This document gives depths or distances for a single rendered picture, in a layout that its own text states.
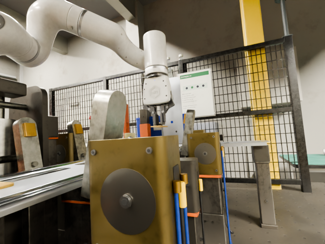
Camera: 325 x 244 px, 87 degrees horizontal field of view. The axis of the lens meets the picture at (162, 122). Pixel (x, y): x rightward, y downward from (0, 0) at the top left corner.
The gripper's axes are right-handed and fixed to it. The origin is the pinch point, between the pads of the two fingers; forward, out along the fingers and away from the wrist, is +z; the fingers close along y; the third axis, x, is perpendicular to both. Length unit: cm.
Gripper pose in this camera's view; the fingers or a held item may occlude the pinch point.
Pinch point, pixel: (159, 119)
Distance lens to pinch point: 62.4
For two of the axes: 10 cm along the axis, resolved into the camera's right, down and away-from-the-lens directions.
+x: 3.5, 0.5, 9.4
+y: 9.3, -0.9, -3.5
